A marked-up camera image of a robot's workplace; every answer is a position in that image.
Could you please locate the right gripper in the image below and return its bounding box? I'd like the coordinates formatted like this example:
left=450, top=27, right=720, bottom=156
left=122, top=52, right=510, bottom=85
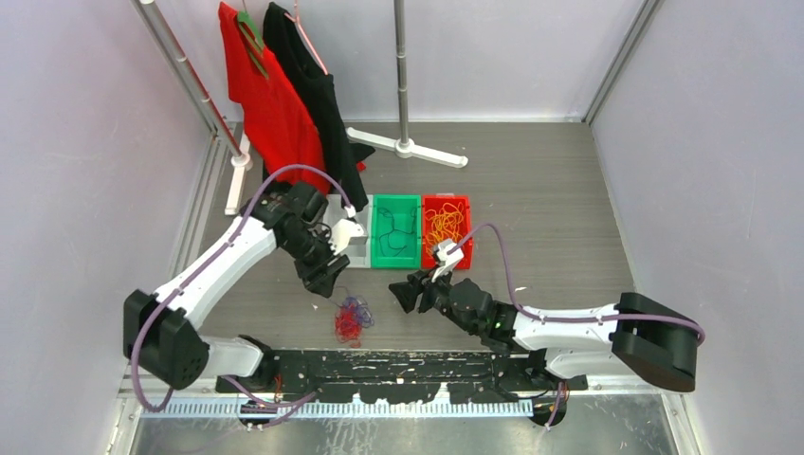
left=390, top=263, right=479, bottom=336

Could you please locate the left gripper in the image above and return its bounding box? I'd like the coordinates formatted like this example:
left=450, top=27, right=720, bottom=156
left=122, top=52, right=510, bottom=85
left=281, top=227, right=349, bottom=297

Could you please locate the cable bundle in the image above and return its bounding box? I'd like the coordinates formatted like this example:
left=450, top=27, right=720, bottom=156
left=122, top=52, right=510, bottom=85
left=333, top=295, right=375, bottom=349

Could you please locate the yellow cable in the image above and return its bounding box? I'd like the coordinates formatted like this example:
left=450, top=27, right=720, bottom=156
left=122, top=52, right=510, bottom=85
left=424, top=200, right=468, bottom=259

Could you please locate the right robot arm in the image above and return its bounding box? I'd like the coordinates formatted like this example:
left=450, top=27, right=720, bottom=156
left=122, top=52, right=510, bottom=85
left=388, top=270, right=705, bottom=393

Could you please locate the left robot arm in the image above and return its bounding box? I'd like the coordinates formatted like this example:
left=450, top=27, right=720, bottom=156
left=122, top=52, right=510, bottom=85
left=122, top=182, right=366, bottom=392

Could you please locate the white plastic bin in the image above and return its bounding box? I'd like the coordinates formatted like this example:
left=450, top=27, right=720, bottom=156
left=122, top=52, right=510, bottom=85
left=322, top=194, right=374, bottom=268

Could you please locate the green plastic bin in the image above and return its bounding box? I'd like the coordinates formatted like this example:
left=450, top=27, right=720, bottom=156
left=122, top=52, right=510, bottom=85
left=371, top=194, right=422, bottom=269

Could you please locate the red plastic bin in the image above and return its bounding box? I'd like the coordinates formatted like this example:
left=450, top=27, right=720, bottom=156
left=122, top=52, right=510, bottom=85
left=420, top=194, right=473, bottom=271

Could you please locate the black t-shirt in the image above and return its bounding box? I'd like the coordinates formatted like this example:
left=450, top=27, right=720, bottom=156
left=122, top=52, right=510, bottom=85
left=263, top=2, right=375, bottom=211

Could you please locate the garment rack centre pole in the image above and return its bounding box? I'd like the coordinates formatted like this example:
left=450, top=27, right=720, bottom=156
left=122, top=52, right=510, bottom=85
left=346, top=0, right=468, bottom=169

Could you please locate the red t-shirt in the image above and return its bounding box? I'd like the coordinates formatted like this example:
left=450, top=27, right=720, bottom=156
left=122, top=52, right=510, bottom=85
left=217, top=1, right=334, bottom=193

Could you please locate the green clothes hanger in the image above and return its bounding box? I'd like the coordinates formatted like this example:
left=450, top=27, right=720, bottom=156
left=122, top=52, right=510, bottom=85
left=235, top=10, right=269, bottom=80

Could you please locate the pink clothes hanger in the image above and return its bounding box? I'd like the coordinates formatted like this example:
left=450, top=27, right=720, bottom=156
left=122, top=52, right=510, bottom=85
left=284, top=10, right=329, bottom=75

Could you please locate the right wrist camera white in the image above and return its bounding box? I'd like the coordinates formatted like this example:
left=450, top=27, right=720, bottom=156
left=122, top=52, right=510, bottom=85
left=431, top=239, right=465, bottom=281

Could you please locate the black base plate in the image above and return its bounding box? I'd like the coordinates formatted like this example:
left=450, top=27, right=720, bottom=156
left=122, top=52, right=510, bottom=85
left=202, top=350, right=561, bottom=405

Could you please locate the aluminium rail frame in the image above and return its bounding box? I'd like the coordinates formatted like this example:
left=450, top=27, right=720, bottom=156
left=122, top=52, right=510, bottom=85
left=158, top=374, right=658, bottom=428

